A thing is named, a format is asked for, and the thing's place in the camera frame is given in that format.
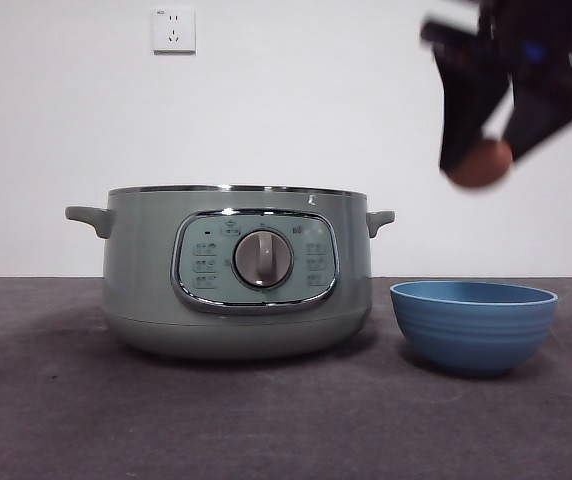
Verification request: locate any pale green electric steamer pot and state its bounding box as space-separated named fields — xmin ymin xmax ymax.
xmin=64 ymin=184 xmax=396 ymax=361

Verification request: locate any brown egg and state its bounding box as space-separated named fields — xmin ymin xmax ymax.
xmin=448 ymin=137 xmax=514 ymax=190

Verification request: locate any white wall socket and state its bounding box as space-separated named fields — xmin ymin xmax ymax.
xmin=152 ymin=6 xmax=198 ymax=55

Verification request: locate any blue ribbed bowl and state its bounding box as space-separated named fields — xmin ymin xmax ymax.
xmin=389 ymin=280 xmax=560 ymax=378

